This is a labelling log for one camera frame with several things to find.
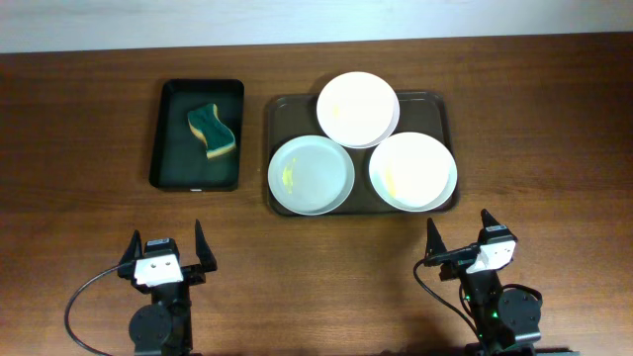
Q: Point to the dark brown serving tray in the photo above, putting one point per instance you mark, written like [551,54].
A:
[295,115]

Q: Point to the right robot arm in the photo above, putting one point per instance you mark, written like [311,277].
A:
[504,318]

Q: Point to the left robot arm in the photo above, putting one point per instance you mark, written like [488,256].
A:
[164,326]

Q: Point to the green and yellow sponge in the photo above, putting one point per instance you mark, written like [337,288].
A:
[206,126]

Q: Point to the pale pink plate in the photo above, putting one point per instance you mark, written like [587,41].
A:
[357,109]

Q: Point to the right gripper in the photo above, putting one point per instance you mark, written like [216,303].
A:
[436,254]

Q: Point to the cream white plate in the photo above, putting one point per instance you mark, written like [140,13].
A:
[413,172]

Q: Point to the black rectangular sponge tray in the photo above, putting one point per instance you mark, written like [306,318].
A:
[179,161]

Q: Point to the light grey plate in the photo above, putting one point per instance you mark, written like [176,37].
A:
[310,175]

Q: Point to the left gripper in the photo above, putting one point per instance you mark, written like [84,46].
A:
[210,264]

